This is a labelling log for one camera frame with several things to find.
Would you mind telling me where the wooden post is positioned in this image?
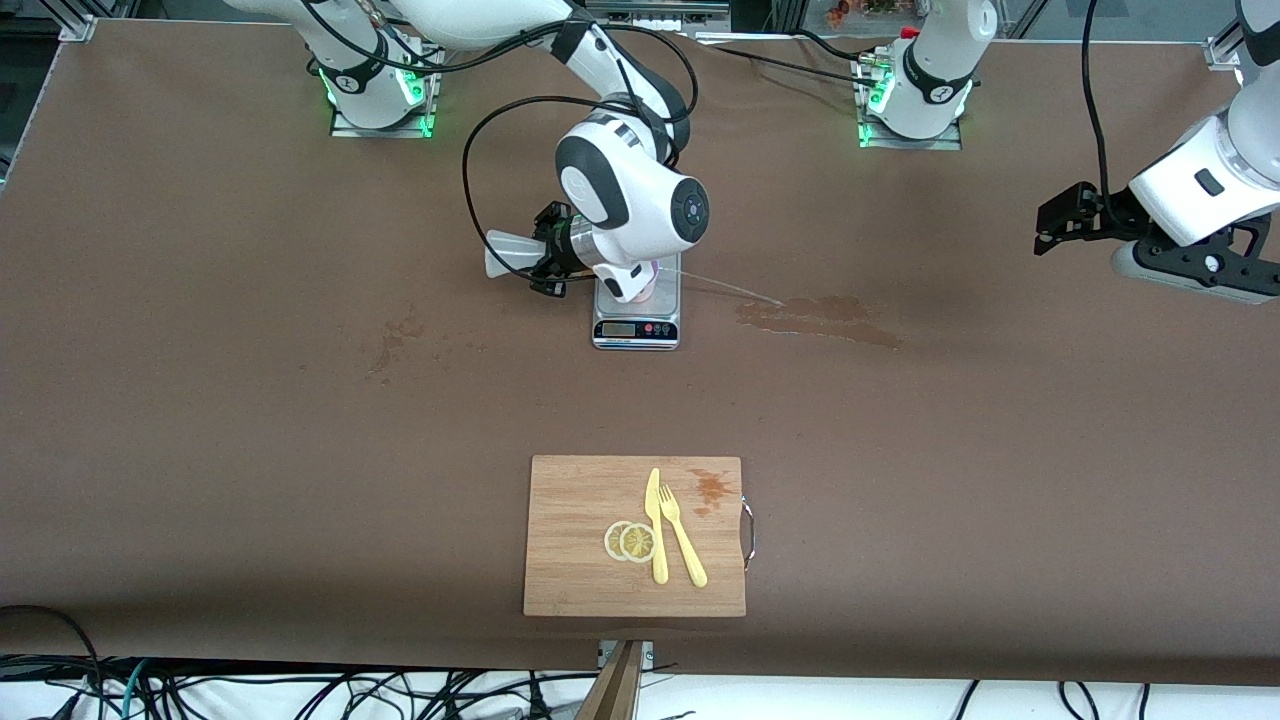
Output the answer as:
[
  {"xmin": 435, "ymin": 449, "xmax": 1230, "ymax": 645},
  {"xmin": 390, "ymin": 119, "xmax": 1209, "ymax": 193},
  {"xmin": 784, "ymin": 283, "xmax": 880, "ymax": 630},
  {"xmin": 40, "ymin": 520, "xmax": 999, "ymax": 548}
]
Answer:
[{"xmin": 575, "ymin": 640, "xmax": 646, "ymax": 720}]

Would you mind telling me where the black looped floor cable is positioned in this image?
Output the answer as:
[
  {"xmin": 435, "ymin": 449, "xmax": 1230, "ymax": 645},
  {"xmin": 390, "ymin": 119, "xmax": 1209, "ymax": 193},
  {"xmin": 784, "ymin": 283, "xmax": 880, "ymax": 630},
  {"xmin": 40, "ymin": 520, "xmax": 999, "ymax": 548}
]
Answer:
[{"xmin": 0, "ymin": 605, "xmax": 106, "ymax": 720}]

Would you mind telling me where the yellow plastic knife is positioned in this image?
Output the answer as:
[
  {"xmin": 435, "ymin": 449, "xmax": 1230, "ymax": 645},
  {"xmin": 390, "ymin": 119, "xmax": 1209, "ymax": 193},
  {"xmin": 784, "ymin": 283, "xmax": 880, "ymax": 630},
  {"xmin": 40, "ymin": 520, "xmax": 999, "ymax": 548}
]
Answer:
[{"xmin": 645, "ymin": 467, "xmax": 670, "ymax": 585}]

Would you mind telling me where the short curved black cable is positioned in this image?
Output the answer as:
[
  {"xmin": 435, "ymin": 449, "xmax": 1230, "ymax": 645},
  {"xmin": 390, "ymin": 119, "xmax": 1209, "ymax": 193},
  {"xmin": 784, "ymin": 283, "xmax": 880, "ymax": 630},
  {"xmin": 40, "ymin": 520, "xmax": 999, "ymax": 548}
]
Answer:
[{"xmin": 795, "ymin": 28, "xmax": 886, "ymax": 63}]

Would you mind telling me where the yellow plastic fork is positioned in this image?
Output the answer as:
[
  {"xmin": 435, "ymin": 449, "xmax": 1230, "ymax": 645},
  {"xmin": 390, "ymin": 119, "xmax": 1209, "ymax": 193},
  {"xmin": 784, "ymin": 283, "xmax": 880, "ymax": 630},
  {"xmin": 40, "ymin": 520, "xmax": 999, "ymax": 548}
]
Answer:
[{"xmin": 659, "ymin": 484, "xmax": 709, "ymax": 589}]

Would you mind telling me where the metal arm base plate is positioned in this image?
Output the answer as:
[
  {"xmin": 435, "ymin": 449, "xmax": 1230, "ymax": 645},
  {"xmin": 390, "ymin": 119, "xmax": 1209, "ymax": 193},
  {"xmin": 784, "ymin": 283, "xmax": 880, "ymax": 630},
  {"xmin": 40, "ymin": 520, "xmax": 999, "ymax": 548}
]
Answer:
[
  {"xmin": 857, "ymin": 55, "xmax": 964, "ymax": 151},
  {"xmin": 330, "ymin": 40, "xmax": 441, "ymax": 139}
]

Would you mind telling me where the silver digital kitchen scale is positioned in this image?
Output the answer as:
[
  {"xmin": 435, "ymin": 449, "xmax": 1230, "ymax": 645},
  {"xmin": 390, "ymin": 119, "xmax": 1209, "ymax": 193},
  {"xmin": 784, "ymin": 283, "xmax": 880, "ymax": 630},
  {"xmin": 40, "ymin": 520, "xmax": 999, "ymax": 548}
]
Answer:
[{"xmin": 592, "ymin": 250, "xmax": 683, "ymax": 351}]

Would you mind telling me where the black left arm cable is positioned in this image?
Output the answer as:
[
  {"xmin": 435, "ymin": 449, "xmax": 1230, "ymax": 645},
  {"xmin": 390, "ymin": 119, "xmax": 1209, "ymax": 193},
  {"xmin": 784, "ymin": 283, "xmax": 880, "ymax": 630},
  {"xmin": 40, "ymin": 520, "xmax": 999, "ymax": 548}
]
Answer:
[{"xmin": 1082, "ymin": 0, "xmax": 1119, "ymax": 229}]

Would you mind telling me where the clear sauce bottle orange cap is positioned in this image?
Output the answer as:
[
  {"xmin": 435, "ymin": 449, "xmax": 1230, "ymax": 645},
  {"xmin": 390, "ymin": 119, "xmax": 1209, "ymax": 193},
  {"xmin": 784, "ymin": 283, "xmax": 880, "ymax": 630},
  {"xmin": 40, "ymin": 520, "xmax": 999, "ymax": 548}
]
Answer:
[{"xmin": 485, "ymin": 229, "xmax": 549, "ymax": 280}]

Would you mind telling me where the long black table cable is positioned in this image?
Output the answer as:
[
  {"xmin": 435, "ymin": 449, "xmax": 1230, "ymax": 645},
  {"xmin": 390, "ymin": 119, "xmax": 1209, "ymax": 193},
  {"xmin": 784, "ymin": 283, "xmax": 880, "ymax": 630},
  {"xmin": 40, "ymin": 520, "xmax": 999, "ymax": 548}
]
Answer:
[{"xmin": 690, "ymin": 33, "xmax": 881, "ymax": 89}]

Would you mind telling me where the teal floor cable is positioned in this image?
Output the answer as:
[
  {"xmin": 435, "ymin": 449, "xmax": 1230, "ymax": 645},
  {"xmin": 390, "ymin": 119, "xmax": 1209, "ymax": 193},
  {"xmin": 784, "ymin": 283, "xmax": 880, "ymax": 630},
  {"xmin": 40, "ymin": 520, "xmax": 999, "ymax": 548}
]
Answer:
[{"xmin": 118, "ymin": 658, "xmax": 151, "ymax": 720}]

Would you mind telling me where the wooden cutting board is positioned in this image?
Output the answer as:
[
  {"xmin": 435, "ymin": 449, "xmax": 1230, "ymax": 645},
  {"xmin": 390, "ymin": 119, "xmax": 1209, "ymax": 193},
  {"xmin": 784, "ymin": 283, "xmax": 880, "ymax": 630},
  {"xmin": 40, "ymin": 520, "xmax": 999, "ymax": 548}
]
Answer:
[{"xmin": 523, "ymin": 455, "xmax": 757, "ymax": 618}]

